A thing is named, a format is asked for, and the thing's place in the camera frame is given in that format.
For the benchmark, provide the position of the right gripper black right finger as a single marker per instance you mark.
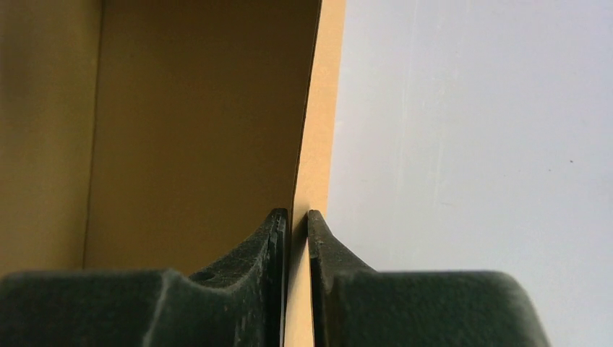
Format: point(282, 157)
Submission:
point(355, 305)

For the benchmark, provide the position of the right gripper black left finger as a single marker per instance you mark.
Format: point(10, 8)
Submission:
point(238, 300)

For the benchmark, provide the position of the brown cardboard box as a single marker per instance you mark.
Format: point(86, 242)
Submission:
point(160, 134)

